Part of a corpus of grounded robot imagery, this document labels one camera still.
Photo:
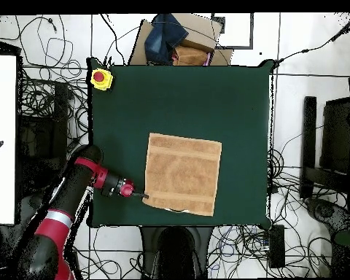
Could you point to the black power box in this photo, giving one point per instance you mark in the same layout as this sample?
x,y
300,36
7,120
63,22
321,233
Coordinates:
x,y
277,248

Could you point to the brown cardboard box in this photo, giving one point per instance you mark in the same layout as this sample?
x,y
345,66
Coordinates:
x,y
198,32

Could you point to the yellow emergency stop button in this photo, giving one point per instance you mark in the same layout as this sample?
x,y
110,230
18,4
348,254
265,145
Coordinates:
x,y
99,76

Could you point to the black equipment stand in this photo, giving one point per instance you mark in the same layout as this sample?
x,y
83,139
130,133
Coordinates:
x,y
59,116
309,131

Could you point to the blue denim jeans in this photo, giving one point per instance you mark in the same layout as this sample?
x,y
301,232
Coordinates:
x,y
163,38

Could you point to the folded tan towel in box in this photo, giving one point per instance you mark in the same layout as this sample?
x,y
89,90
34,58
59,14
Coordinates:
x,y
189,55

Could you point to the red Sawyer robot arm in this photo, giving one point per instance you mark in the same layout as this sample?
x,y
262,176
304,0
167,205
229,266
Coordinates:
x,y
73,186

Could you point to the tan terry towel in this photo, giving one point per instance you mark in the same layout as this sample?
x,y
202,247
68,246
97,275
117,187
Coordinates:
x,y
183,175

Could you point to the grey stand leg with knob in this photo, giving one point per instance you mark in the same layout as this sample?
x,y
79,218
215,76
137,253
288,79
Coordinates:
x,y
32,204
320,208

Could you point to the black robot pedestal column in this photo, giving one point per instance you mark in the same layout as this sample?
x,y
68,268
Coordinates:
x,y
175,250

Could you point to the dark green table cloth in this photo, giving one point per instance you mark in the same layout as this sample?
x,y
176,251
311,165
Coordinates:
x,y
163,102

